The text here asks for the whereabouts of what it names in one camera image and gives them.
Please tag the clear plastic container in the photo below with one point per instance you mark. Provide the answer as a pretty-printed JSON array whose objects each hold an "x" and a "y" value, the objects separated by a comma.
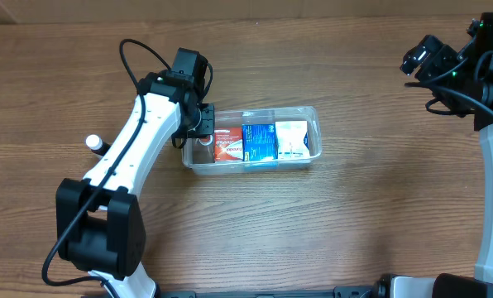
[{"x": 200, "y": 159}]

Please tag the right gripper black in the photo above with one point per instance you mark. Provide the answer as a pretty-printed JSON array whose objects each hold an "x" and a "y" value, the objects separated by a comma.
[{"x": 430, "y": 58}]

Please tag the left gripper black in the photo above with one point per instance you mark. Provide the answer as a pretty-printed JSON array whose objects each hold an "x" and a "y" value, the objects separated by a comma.
[{"x": 206, "y": 120}]

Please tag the blue medicine box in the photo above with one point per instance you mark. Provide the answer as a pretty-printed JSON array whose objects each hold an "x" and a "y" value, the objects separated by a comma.
[{"x": 259, "y": 142}]

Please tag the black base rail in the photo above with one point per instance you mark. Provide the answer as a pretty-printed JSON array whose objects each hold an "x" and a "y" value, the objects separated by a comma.
[{"x": 271, "y": 293}]

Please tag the black vial white cap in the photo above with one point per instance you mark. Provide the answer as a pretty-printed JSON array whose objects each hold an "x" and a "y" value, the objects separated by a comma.
[{"x": 96, "y": 145}]

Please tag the red medicine box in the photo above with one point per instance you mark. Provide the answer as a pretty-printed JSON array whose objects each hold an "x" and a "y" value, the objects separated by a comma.
[{"x": 228, "y": 144}]

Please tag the orange vial white cap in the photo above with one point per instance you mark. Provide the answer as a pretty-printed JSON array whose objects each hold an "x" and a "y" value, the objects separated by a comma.
[{"x": 206, "y": 141}]

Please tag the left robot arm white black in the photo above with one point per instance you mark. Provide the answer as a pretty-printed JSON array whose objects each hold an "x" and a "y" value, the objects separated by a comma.
[{"x": 100, "y": 228}]

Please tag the white medicine box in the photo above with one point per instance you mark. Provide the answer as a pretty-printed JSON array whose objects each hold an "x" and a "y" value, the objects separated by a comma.
[{"x": 292, "y": 140}]

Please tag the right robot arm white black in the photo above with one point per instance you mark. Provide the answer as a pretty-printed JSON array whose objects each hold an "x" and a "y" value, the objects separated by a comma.
[{"x": 462, "y": 81}]

